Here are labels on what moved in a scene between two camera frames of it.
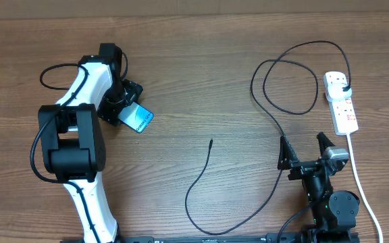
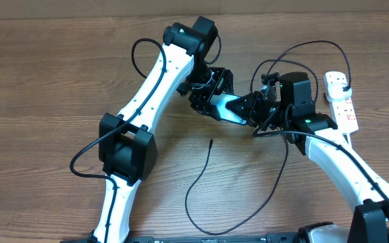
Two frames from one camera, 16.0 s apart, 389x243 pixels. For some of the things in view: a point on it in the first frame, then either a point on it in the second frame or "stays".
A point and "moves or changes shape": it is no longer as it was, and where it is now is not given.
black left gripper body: (123, 94) → (213, 82)
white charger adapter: (335, 92) stays
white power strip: (342, 112) stays
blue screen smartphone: (136, 117) moves or changes shape
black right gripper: (288, 160) → (252, 102)
